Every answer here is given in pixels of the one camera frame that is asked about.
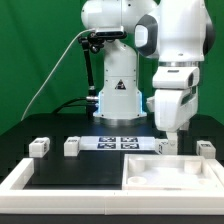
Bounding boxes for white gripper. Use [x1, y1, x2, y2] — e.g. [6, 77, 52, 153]
[146, 88, 198, 147]

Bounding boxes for white U-shaped obstacle fence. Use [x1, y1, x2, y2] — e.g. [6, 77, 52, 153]
[0, 158, 224, 215]

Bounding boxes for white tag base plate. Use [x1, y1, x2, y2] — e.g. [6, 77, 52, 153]
[79, 136, 155, 151]

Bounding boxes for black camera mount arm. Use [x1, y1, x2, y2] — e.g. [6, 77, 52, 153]
[78, 36, 97, 116]

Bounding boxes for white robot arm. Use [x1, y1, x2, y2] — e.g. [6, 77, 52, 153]
[81, 0, 214, 144]

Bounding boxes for black base cables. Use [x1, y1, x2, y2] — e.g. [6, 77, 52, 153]
[53, 97, 88, 115]

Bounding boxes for white square table top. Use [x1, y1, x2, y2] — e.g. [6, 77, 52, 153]
[122, 154, 224, 191]

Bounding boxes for grey camera on mount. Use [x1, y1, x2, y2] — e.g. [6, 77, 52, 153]
[95, 27, 127, 39]

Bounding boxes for white camera cable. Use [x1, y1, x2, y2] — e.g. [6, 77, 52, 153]
[20, 28, 97, 122]

